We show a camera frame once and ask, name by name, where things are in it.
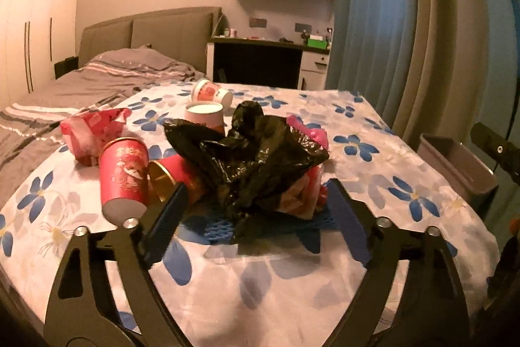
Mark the pink cup with white lid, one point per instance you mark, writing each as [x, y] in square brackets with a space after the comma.
[203, 115]

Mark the grey padded headboard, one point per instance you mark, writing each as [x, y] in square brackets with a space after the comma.
[170, 30]

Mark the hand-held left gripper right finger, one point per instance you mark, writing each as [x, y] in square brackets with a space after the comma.
[345, 217]

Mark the red canister with gold lid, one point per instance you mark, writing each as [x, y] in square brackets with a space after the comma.
[178, 168]

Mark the pink plastic bag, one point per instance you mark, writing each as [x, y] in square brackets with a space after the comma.
[313, 135]

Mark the blue foam net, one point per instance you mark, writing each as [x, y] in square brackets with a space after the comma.
[215, 231]

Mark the red paper cup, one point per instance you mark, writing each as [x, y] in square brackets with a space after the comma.
[124, 172]

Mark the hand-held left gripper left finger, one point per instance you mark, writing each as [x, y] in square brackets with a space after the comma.
[170, 211]

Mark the red and white snack wrapper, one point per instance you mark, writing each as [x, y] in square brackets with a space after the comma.
[308, 188]

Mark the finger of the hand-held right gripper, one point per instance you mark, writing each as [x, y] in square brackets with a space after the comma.
[497, 148]

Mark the white wardrobe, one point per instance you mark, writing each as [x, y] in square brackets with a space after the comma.
[40, 26]

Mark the dark nightstand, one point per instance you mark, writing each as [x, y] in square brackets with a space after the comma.
[65, 66]

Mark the grey trash bin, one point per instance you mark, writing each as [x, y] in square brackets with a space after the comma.
[447, 156]

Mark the floral bed sheet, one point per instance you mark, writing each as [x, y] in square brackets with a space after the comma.
[365, 119]

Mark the white drawer cabinet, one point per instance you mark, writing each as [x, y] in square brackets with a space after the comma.
[315, 70]

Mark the green box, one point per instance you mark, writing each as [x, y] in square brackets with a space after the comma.
[317, 42]

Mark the grey wall socket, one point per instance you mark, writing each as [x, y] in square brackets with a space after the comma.
[303, 26]
[257, 22]

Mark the black plastic bag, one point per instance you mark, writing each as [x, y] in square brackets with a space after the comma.
[252, 160]

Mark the blue-grey curtain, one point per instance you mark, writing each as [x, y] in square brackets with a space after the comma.
[386, 5]

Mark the grey striped duvet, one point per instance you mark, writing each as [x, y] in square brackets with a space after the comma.
[81, 87]

